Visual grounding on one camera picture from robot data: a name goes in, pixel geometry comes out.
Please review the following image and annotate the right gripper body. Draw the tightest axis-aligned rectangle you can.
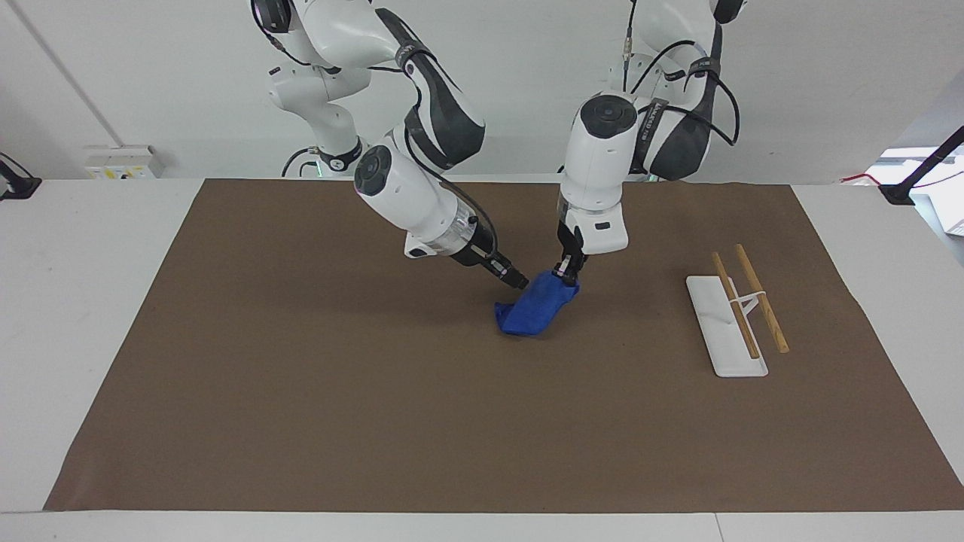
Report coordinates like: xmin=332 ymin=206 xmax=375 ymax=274
xmin=450 ymin=220 xmax=500 ymax=270

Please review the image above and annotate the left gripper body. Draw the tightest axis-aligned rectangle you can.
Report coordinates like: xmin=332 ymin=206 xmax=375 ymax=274
xmin=556 ymin=218 xmax=589 ymax=278

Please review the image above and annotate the blue towel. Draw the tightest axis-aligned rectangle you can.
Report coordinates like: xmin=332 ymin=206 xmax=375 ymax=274
xmin=494 ymin=271 xmax=581 ymax=337

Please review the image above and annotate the white rack with wooden rods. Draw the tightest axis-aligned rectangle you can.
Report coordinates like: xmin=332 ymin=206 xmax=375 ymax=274
xmin=685 ymin=243 xmax=791 ymax=378

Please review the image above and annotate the black stand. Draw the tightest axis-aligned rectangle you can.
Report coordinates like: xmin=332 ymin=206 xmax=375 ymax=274
xmin=877 ymin=124 xmax=964 ymax=206
xmin=0 ymin=153 xmax=42 ymax=201

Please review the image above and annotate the white wall socket box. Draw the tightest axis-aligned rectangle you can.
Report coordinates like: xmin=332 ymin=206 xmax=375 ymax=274
xmin=83 ymin=145 xmax=163 ymax=181

